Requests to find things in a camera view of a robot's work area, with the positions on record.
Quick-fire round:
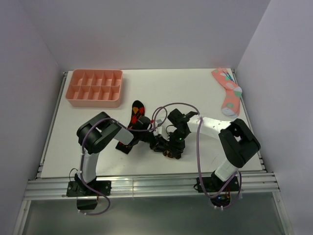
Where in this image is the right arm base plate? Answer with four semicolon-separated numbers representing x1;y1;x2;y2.
193;176;239;193

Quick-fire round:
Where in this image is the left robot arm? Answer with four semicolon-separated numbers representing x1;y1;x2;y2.
71;111;170;196

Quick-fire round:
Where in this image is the red yellow argyle sock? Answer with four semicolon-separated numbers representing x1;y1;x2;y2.
115;100;145;154

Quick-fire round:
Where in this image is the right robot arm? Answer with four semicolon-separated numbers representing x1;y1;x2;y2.
168;109;261;191

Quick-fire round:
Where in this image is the pink patterned sock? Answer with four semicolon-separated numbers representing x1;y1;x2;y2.
211;68;243;118

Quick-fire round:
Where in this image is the pink divided organizer tray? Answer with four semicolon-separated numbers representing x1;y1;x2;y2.
66;69;123;108

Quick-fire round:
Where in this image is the brown tan argyle sock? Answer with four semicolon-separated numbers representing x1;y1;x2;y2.
162;150;183;160

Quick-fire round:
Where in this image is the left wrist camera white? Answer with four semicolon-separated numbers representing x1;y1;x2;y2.
153;119;163;136

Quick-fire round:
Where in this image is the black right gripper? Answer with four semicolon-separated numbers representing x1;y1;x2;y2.
164;129;189;158

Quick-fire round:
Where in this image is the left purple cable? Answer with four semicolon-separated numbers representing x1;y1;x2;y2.
78;106;169;216

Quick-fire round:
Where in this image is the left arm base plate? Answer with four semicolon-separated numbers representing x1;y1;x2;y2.
66;181;112;197

